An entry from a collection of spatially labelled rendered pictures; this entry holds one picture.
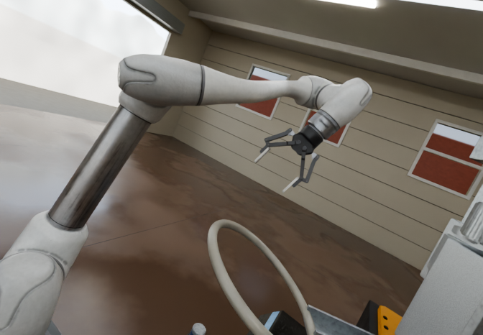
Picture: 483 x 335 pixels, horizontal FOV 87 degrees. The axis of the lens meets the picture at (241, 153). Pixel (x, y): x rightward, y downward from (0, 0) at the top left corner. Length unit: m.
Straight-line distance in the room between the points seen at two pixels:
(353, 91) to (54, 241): 0.94
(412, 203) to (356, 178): 1.32
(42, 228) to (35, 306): 0.21
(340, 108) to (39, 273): 0.86
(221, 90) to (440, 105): 7.04
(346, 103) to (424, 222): 6.63
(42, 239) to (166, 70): 0.56
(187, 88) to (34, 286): 0.53
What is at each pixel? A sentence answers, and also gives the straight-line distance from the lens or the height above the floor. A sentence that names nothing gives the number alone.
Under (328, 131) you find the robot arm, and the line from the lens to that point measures 0.84.
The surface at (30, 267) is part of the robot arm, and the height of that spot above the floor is 1.15.
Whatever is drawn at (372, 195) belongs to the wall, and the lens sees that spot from 7.22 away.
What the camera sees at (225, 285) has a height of 1.22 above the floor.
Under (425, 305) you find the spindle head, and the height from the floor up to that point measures 1.28.
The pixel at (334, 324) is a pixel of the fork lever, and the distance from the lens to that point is 1.14.
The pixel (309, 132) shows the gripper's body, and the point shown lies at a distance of 0.83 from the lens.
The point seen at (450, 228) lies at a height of 1.50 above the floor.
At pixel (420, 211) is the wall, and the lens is 7.33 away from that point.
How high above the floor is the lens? 1.63
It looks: 8 degrees down
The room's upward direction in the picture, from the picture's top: 23 degrees clockwise
